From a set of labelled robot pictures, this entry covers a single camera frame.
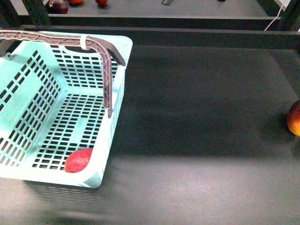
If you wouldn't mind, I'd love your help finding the white zip tie right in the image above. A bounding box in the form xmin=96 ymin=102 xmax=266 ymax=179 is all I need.
xmin=80 ymin=35 xmax=90 ymax=51

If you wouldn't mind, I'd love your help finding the brown basket handle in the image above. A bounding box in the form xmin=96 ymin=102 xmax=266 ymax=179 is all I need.
xmin=0 ymin=30 xmax=126 ymax=113

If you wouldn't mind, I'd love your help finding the black display tray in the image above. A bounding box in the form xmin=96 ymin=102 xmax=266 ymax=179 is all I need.
xmin=49 ymin=0 xmax=280 ymax=30

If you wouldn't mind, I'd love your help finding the white cable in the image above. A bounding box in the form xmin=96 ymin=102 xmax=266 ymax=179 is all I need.
xmin=264 ymin=2 xmax=285 ymax=31

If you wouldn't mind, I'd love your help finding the orange fruit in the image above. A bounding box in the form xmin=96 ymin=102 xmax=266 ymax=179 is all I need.
xmin=68 ymin=0 xmax=83 ymax=5

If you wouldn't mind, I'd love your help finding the light blue plastic basket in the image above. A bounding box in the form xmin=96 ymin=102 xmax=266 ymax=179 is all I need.
xmin=0 ymin=32 xmax=133 ymax=188

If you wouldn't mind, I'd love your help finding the red yellow mango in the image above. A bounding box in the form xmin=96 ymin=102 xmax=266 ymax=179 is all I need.
xmin=287 ymin=100 xmax=300 ymax=136

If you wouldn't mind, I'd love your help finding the dark red apple front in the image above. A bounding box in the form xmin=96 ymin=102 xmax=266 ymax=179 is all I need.
xmin=48 ymin=0 xmax=68 ymax=14

